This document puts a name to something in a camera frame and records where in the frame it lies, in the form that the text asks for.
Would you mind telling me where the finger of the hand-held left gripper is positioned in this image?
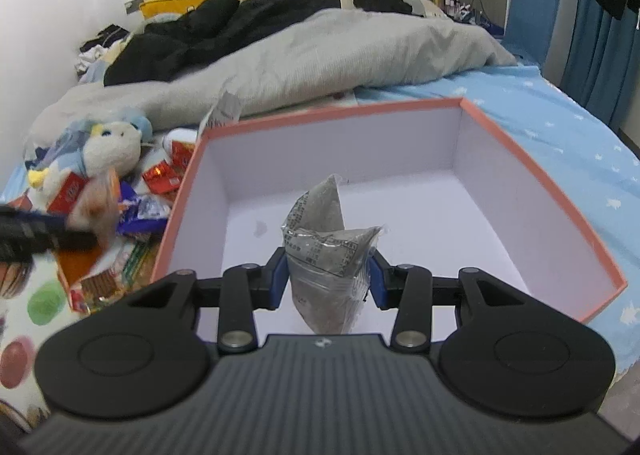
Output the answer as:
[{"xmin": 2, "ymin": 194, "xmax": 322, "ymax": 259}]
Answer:
[{"xmin": 20, "ymin": 210, "xmax": 99, "ymax": 253}]

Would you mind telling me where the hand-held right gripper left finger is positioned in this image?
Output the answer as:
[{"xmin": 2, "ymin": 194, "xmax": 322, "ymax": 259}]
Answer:
[{"xmin": 116, "ymin": 246, "xmax": 290, "ymax": 352}]

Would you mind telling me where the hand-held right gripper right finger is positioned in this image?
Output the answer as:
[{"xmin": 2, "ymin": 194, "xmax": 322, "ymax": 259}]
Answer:
[{"xmin": 367, "ymin": 250, "xmax": 542, "ymax": 352}]

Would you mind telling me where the orange white snack packet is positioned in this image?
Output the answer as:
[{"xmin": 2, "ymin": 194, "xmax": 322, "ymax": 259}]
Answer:
[{"xmin": 69, "ymin": 169, "xmax": 124, "ymax": 248}]

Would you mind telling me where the grey snack packet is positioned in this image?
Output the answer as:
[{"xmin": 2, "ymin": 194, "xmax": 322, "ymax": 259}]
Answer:
[{"xmin": 281, "ymin": 174, "xmax": 386, "ymax": 336}]

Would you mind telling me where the purple snack packet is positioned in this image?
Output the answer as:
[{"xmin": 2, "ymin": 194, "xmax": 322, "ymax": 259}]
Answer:
[{"xmin": 117, "ymin": 182, "xmax": 172, "ymax": 237}]

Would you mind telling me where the pink cardboard box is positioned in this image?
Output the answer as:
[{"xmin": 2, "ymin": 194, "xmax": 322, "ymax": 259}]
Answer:
[{"xmin": 150, "ymin": 96, "xmax": 629, "ymax": 342}]

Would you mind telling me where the red carton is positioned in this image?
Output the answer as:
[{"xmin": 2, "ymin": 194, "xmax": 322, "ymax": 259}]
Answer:
[{"xmin": 46, "ymin": 172, "xmax": 90, "ymax": 214}]

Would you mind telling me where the brown stick snack packet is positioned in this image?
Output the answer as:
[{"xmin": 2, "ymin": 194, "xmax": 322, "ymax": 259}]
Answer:
[{"xmin": 69, "ymin": 270, "xmax": 122, "ymax": 313}]

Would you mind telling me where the green striped snack packet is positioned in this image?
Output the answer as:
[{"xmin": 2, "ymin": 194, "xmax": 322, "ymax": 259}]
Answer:
[{"xmin": 120, "ymin": 240, "xmax": 152, "ymax": 287}]

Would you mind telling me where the fruit printed blanket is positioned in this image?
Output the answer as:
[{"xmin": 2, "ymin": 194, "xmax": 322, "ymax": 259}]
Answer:
[{"xmin": 0, "ymin": 135, "xmax": 176, "ymax": 436}]

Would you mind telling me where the light blue plastic bag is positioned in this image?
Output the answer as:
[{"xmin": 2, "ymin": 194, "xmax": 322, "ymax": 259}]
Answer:
[{"xmin": 30, "ymin": 119, "xmax": 103, "ymax": 171}]

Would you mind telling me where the white and blue plush toy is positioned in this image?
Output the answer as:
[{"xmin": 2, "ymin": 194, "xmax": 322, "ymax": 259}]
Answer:
[{"xmin": 27, "ymin": 108, "xmax": 154, "ymax": 191}]

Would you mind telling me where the small red snack packet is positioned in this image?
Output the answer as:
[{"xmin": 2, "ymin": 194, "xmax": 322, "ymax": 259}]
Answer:
[{"xmin": 142, "ymin": 160, "xmax": 184, "ymax": 194}]

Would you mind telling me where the white bottle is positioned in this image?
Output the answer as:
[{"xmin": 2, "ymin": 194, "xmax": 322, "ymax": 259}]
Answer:
[{"xmin": 162, "ymin": 129, "xmax": 200, "ymax": 147}]

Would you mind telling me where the pile of clothes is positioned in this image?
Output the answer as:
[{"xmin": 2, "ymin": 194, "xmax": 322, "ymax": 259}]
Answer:
[{"xmin": 74, "ymin": 23, "xmax": 132, "ymax": 82}]

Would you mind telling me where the grey pillow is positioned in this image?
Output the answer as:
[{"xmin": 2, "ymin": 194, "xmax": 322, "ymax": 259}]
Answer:
[{"xmin": 25, "ymin": 5, "xmax": 519, "ymax": 148}]

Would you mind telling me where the blue bedsheet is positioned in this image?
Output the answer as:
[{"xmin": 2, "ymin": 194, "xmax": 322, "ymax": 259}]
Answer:
[{"xmin": 345, "ymin": 62, "xmax": 640, "ymax": 388}]

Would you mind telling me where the black jacket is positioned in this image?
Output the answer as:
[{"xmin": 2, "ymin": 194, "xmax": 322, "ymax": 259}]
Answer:
[{"xmin": 102, "ymin": 0, "xmax": 342, "ymax": 87}]

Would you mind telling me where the group of toiletry bottles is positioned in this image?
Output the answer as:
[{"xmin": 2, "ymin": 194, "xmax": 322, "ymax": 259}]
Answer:
[{"xmin": 431, "ymin": 0, "xmax": 490, "ymax": 27}]

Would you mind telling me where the blue chair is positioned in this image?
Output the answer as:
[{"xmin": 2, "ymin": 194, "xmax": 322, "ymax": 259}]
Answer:
[{"xmin": 502, "ymin": 0, "xmax": 564, "ymax": 67}]

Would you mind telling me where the blue curtain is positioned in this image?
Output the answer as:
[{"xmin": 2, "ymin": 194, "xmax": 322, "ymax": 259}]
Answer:
[{"xmin": 559, "ymin": 0, "xmax": 640, "ymax": 128}]

